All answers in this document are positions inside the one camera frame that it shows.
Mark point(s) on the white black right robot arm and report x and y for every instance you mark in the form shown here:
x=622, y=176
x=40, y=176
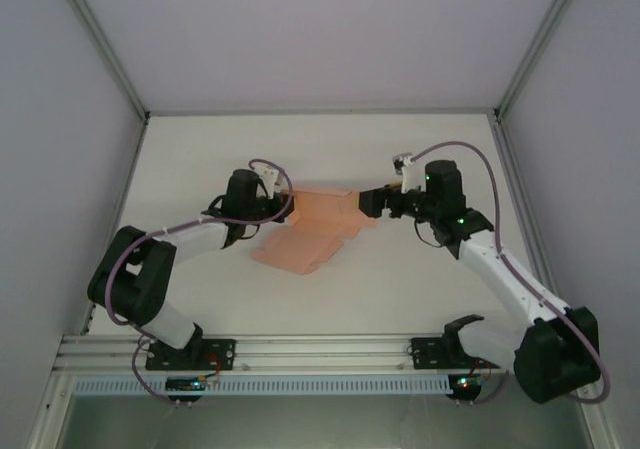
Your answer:
x=510, y=279

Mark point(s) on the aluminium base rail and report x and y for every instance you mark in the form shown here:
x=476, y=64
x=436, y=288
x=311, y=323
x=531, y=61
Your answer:
x=320, y=351

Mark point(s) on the aluminium frame post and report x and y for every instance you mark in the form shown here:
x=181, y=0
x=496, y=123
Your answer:
x=47, y=414
x=600, y=424
x=100, y=39
x=540, y=39

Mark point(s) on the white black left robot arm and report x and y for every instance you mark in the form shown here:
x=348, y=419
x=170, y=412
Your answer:
x=150, y=289

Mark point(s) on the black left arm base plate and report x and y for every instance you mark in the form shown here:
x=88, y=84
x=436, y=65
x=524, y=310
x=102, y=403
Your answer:
x=225, y=354

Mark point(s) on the aluminium table edge rail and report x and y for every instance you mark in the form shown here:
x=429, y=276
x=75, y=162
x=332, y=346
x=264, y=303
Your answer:
x=520, y=194

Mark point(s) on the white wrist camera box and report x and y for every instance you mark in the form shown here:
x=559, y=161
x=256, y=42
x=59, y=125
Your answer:
x=410, y=176
x=270, y=179

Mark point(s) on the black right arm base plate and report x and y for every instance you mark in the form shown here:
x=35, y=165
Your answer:
x=422, y=354

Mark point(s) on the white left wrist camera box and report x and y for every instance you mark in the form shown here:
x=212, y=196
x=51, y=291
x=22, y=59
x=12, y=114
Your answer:
x=270, y=179

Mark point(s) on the pink-brown cardboard box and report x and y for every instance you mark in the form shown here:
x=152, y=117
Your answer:
x=320, y=209

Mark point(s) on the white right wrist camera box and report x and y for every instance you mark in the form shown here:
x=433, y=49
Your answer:
x=410, y=176

